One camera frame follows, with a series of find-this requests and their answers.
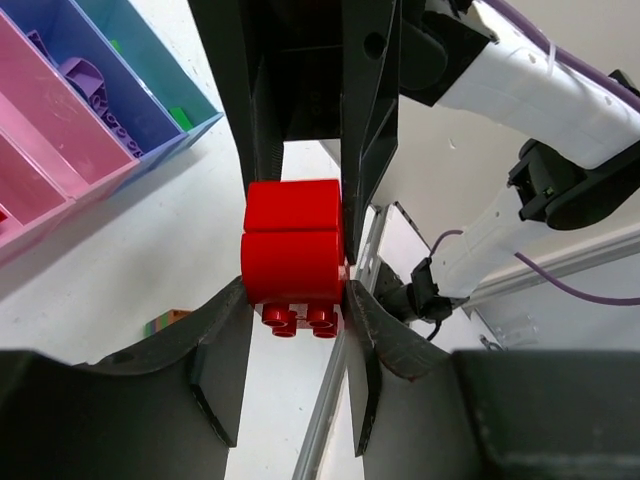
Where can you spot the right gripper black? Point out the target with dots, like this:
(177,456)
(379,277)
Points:
(278,69)

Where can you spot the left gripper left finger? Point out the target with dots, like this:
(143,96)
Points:
(167,407)

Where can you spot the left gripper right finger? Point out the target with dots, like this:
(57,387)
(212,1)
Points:
(419,412)

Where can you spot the striped lego plate stack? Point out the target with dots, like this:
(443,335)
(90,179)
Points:
(164,320)

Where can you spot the green lego brick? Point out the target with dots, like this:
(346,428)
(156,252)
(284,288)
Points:
(181,118)

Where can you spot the red striped lego block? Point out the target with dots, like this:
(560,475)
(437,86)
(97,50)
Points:
(293,261)

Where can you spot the purple green lego block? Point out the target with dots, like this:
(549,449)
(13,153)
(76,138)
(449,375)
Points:
(100,107)

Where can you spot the small purple lego block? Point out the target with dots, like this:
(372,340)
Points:
(82,74)

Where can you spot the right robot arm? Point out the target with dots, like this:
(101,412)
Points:
(581,158)

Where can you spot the right light blue bin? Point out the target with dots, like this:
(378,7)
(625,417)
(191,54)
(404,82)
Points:
(157,68)

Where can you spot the dark blue bin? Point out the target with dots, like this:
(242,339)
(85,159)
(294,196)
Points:
(73,45)

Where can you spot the small pink bin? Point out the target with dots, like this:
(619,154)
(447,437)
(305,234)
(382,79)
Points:
(53,126)

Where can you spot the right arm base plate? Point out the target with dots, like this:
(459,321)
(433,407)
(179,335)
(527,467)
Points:
(417,300)

